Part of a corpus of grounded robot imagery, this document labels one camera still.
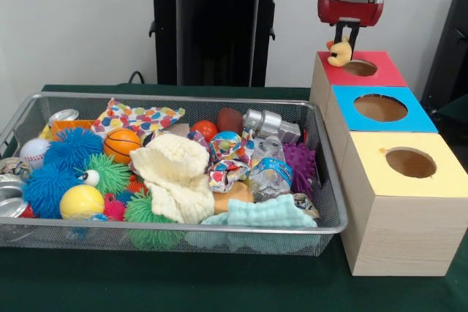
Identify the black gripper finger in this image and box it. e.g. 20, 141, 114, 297
347, 26, 361, 61
334, 22, 347, 50

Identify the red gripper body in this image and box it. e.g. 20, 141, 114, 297
317, 0, 385, 28

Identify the yellow plush toy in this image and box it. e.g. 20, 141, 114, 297
326, 36, 354, 68

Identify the orange toy basketball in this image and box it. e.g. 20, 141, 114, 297
103, 128, 143, 165

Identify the wooden box with three holes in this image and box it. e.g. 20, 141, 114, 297
309, 49, 468, 277

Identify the shallow clear mesh bin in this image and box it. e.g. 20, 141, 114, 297
0, 91, 348, 257

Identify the black office chair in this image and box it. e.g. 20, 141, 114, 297
420, 0, 468, 115

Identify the silver plastic toy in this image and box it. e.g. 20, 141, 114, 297
241, 109, 305, 145

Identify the green cloth side table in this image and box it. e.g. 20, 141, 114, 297
434, 91, 468, 134

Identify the purple spiky ball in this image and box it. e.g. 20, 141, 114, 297
282, 142, 316, 198

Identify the crushed clear water bottle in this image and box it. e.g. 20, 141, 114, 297
248, 136, 294, 202

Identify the mint green waffle cloth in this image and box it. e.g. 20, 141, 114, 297
200, 194, 318, 228

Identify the colourful polka dot cloth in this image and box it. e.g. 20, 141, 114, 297
91, 98, 186, 141

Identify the cream waffle cloth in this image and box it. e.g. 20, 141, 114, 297
129, 132, 216, 224

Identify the blue spiky puffer ball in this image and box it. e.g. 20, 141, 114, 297
43, 127, 105, 172

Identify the yellow tennis ball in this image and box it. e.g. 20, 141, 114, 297
59, 184, 106, 221

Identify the white toy baseball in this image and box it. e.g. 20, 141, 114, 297
19, 139, 51, 170

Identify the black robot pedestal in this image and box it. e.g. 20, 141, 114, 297
141, 0, 293, 88

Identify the black cable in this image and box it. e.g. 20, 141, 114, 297
127, 69, 146, 86

